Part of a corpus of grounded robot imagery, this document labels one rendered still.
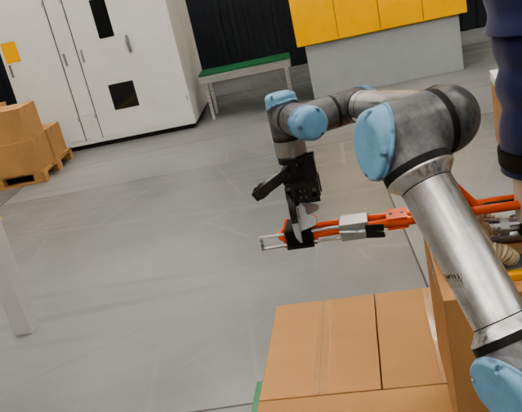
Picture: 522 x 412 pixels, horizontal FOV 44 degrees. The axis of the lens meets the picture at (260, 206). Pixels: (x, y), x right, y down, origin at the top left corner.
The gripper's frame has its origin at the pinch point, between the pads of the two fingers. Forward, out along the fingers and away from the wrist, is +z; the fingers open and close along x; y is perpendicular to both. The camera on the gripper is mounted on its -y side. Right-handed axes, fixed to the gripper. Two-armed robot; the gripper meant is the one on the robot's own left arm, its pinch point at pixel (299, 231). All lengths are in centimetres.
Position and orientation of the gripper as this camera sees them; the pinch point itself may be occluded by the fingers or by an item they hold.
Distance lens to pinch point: 162.0
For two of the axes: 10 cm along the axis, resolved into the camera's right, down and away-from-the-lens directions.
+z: 2.1, 9.2, 3.3
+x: 1.4, -3.7, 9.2
